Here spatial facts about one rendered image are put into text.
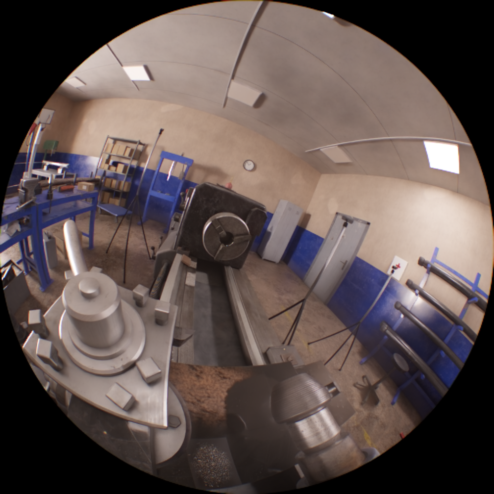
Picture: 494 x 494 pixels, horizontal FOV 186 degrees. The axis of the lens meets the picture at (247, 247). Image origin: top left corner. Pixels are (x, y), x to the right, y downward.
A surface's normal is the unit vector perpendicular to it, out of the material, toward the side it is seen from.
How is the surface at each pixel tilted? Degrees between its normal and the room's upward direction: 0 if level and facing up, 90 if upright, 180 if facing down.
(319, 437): 36
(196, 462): 0
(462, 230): 90
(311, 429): 42
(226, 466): 0
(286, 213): 90
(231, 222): 90
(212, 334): 2
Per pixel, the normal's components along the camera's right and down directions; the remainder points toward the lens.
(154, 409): 0.39, -0.89
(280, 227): 0.25, 0.36
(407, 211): -0.89, -0.29
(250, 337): -0.40, -0.80
